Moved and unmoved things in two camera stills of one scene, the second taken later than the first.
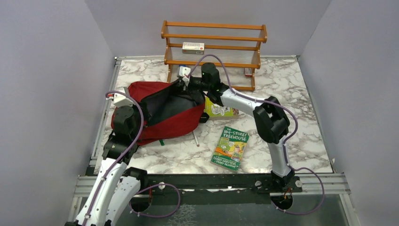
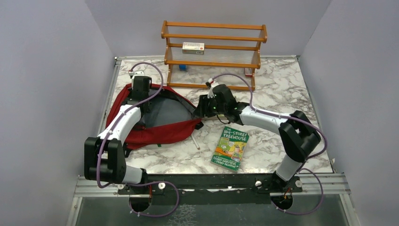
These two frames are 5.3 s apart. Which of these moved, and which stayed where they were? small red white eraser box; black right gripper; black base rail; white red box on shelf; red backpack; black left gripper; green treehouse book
Moved: black right gripper; black left gripper; red backpack
Stayed: white red box on shelf; green treehouse book; small red white eraser box; black base rail
